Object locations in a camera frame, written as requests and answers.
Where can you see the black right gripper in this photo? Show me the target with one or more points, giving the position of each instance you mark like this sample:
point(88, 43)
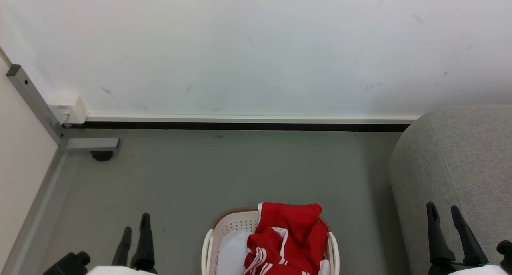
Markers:
point(448, 268)

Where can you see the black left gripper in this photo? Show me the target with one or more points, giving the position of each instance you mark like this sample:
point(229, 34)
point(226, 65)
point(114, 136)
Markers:
point(148, 270)

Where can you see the red white-striped clothing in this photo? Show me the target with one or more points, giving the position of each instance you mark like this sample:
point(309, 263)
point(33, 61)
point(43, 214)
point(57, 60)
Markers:
point(288, 235)

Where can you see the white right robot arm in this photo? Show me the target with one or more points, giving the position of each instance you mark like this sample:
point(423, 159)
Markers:
point(476, 271)

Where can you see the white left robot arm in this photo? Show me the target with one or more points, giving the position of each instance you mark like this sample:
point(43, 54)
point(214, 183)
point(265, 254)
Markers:
point(116, 271)

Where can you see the white clothing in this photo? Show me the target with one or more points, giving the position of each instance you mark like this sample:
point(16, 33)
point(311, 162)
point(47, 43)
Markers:
point(234, 253)

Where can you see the white perforated laundry basket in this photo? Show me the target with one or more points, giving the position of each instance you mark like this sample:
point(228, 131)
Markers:
point(234, 224)

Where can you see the grey fabric sofa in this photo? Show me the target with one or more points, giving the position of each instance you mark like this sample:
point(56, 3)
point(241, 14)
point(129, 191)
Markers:
point(452, 159)

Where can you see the white and black baseboard strip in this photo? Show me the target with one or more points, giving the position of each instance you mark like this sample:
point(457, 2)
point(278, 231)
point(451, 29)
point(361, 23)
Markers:
point(248, 121)

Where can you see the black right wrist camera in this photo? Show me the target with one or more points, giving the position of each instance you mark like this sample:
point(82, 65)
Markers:
point(505, 253)

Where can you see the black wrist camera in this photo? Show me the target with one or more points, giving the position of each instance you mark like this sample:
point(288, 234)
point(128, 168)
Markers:
point(68, 264)
point(505, 253)

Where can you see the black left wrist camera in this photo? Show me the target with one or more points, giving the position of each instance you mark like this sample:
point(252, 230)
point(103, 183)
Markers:
point(68, 264)

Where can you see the black round frame foot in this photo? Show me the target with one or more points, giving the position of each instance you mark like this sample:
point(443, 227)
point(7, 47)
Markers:
point(102, 155)

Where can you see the white wall socket box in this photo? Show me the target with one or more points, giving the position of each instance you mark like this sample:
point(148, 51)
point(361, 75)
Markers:
point(70, 107)

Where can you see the grey aluminium frame bar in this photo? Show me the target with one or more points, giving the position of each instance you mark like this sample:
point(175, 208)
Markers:
point(36, 101)

